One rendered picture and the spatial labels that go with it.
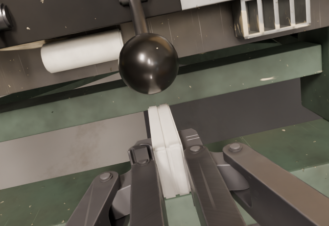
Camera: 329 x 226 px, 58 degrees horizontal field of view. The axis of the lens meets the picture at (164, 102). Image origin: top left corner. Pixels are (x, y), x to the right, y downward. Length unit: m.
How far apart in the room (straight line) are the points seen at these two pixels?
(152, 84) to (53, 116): 0.26
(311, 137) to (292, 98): 1.54
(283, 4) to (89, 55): 0.20
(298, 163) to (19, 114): 0.35
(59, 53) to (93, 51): 0.03
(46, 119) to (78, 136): 2.59
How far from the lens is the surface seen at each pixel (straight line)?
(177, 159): 0.15
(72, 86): 1.23
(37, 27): 0.29
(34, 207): 0.41
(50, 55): 0.31
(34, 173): 3.04
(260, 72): 0.42
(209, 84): 0.40
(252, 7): 0.33
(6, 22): 0.29
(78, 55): 0.30
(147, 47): 0.17
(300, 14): 0.35
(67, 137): 2.97
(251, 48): 0.99
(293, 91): 1.95
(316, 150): 0.40
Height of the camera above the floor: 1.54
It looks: 30 degrees down
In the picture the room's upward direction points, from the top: 113 degrees counter-clockwise
